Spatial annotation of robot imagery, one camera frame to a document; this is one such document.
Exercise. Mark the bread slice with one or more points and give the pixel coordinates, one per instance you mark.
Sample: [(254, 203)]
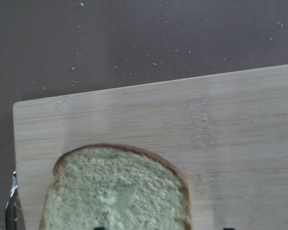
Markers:
[(117, 187)]

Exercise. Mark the wooden cutting board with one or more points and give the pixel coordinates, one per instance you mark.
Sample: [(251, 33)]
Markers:
[(227, 133)]

